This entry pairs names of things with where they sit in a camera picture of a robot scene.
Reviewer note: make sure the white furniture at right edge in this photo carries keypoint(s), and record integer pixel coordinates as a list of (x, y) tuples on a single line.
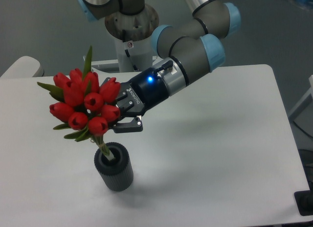
[(302, 103)]

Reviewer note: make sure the dark grey ribbed vase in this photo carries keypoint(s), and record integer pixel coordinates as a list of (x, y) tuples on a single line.
[(118, 173)]

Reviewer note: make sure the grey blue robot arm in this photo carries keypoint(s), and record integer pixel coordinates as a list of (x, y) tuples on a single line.
[(165, 59)]

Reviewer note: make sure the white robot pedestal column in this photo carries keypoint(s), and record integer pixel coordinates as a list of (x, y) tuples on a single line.
[(134, 55)]

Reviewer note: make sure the white metal base frame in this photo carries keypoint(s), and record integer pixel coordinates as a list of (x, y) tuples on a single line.
[(108, 66)]

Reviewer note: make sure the black device at table corner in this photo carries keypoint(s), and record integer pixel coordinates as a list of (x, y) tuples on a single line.
[(304, 201)]

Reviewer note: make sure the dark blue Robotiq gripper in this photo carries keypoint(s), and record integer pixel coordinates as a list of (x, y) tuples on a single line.
[(138, 95)]

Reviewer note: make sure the red tulip bouquet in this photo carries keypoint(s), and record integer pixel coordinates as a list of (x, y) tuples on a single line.
[(83, 106)]

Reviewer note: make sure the beige chair armrest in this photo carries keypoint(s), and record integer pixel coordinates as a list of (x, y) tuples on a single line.
[(24, 67)]

